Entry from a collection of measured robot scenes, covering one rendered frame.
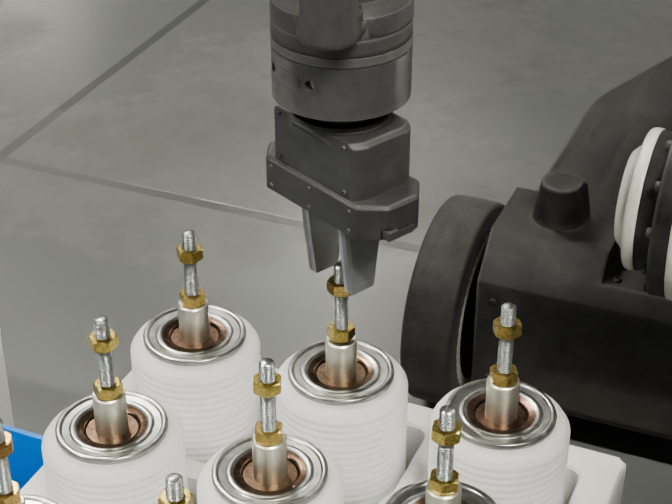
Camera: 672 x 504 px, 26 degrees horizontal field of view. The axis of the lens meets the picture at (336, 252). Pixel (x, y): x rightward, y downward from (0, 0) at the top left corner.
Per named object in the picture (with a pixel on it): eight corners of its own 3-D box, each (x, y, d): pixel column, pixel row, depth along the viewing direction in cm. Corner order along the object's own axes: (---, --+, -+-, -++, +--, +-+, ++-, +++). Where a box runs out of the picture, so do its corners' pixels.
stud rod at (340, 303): (348, 350, 103) (348, 260, 99) (348, 358, 102) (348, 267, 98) (334, 350, 103) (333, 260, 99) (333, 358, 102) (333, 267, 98)
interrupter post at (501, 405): (478, 424, 99) (481, 385, 97) (488, 404, 101) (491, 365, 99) (512, 432, 98) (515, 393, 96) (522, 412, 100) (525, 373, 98)
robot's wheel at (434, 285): (462, 326, 153) (471, 157, 142) (508, 336, 151) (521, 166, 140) (394, 437, 137) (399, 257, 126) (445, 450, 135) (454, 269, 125)
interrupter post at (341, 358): (334, 390, 102) (333, 351, 100) (318, 372, 104) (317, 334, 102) (363, 380, 103) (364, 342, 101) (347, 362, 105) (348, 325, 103)
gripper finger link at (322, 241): (344, 260, 101) (344, 182, 98) (309, 276, 99) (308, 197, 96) (329, 251, 102) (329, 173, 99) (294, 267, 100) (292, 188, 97)
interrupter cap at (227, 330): (195, 299, 112) (195, 291, 112) (267, 336, 108) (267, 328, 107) (122, 342, 107) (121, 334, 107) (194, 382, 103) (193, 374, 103)
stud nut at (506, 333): (488, 336, 95) (489, 326, 95) (496, 323, 97) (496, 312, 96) (517, 343, 95) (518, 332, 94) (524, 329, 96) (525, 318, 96)
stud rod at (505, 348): (492, 400, 98) (499, 308, 94) (497, 392, 99) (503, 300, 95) (507, 404, 98) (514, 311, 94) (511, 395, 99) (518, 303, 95)
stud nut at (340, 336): (355, 329, 102) (355, 319, 102) (355, 342, 101) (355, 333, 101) (327, 328, 102) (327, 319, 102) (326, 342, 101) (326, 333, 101)
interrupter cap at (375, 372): (318, 421, 99) (318, 413, 99) (270, 363, 105) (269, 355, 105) (413, 389, 102) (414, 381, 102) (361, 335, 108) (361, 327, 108)
